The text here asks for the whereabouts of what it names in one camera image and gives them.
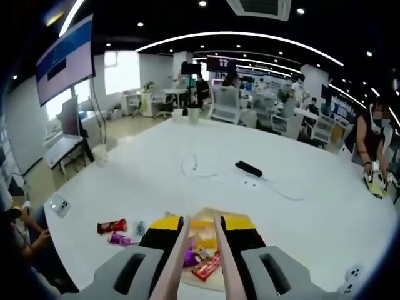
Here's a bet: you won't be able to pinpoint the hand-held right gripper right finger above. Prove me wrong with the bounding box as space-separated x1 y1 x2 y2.
220 214 314 300

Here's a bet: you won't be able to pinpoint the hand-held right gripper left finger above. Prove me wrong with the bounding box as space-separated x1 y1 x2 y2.
92 215 186 300

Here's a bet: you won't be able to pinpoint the pink food tongs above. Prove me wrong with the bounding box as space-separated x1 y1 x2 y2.
149 214 248 300

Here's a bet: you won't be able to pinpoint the purple food packet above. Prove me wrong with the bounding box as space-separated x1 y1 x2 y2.
182 246 201 268
108 232 137 247

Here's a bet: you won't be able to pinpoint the dark red food packet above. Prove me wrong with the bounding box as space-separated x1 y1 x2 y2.
96 217 128 235

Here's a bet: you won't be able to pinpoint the bright red food packet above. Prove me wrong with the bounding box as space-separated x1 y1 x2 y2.
192 252 223 281

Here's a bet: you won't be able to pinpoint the beige hexagonal food container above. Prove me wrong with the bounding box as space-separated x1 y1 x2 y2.
164 206 257 293

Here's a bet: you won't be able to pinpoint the white smartphone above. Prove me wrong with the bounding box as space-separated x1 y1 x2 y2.
49 194 72 219

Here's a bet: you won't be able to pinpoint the black oblong device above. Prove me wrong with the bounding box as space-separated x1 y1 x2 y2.
234 160 263 178

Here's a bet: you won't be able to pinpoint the grey standing desk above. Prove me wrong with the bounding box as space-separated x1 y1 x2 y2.
43 134 94 181

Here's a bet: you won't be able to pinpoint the white patterned paper cup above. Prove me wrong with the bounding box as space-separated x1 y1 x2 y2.
92 145 109 168

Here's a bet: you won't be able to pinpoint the purple-screen desk monitor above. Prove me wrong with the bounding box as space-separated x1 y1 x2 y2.
61 95 83 138

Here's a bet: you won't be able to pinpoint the white game controller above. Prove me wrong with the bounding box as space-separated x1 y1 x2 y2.
340 264 365 294

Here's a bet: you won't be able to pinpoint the white cabinet green panel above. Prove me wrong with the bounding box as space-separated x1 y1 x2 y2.
141 90 154 118

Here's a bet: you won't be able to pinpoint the white mesh office chair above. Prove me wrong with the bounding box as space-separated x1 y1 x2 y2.
211 86 241 124

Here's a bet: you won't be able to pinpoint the yellow cloth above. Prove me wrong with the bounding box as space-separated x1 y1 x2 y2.
362 174 388 199

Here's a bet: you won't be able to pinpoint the black monitor on stand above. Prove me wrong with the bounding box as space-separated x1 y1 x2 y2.
181 61 203 109

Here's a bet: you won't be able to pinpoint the dark hanging sign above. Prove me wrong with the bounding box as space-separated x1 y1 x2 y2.
206 55 238 73

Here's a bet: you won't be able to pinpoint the curved ceiling light strip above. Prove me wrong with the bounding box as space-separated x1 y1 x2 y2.
136 31 344 67

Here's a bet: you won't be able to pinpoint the ceiling air conditioner vent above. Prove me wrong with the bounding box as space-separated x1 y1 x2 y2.
225 0 293 22

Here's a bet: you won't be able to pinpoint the thin white cable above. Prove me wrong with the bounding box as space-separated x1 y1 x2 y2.
181 151 306 201

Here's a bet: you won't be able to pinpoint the black hanging cable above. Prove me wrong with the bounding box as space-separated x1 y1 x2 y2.
90 77 109 144

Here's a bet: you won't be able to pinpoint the large wall monitor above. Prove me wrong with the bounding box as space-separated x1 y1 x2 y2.
35 14 96 107

